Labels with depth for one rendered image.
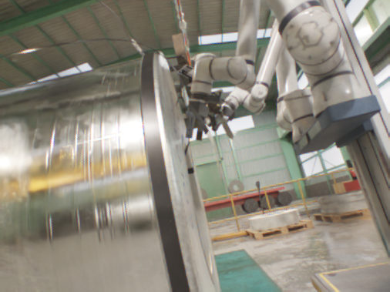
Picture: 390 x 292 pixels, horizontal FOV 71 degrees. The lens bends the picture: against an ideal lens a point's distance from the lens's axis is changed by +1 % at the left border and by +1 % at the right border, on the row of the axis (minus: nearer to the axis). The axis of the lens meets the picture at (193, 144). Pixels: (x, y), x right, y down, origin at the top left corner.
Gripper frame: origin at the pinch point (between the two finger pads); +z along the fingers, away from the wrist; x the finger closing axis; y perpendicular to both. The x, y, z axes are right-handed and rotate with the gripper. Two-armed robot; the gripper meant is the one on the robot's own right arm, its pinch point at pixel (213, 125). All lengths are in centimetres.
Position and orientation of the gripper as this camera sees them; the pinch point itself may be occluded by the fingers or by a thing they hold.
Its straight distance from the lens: 162.7
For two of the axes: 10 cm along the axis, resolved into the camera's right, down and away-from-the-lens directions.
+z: -5.9, 7.1, -3.9
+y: -2.2, -6.0, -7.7
